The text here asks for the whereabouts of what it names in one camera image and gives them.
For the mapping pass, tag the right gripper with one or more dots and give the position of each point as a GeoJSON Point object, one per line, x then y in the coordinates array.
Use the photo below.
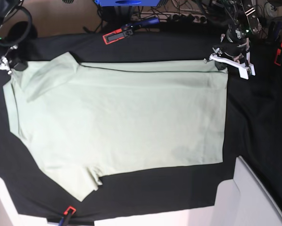
{"type": "Point", "coordinates": [15, 63]}

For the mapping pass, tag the blue clamp handle right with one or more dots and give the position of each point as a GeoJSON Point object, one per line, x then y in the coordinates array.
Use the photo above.
{"type": "Point", "coordinates": [273, 32]}

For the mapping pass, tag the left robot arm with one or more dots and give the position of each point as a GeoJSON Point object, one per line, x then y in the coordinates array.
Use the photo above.
{"type": "Point", "coordinates": [239, 15]}

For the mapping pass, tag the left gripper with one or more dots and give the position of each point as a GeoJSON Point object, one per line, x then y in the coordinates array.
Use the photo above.
{"type": "Point", "coordinates": [234, 54]}

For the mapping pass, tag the white table frame right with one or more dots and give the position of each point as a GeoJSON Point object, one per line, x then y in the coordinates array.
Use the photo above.
{"type": "Point", "coordinates": [244, 201]}

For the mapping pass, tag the white table frame left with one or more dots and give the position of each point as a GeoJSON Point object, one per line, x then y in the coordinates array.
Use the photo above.
{"type": "Point", "coordinates": [8, 213]}

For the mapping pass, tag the light green T-shirt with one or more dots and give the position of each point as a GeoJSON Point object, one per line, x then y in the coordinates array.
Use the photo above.
{"type": "Point", "coordinates": [81, 122]}

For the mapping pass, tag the red blue clamp bottom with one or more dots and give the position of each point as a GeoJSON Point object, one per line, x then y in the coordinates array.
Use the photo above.
{"type": "Point", "coordinates": [68, 213]}

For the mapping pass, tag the white table frame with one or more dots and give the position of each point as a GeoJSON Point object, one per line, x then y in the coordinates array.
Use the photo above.
{"type": "Point", "coordinates": [8, 213]}
{"type": "Point", "coordinates": [244, 201]}

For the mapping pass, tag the red black clamp top centre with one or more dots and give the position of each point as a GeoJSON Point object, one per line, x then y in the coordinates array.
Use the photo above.
{"type": "Point", "coordinates": [128, 30]}

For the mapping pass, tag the black table cloth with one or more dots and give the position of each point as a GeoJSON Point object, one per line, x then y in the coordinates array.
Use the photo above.
{"type": "Point", "coordinates": [253, 130]}

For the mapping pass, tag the black power strip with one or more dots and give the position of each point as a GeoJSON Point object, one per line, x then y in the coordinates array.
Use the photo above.
{"type": "Point", "coordinates": [188, 18]}

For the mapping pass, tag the red black clamp right edge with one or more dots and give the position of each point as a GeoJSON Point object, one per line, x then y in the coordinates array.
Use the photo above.
{"type": "Point", "coordinates": [278, 55]}

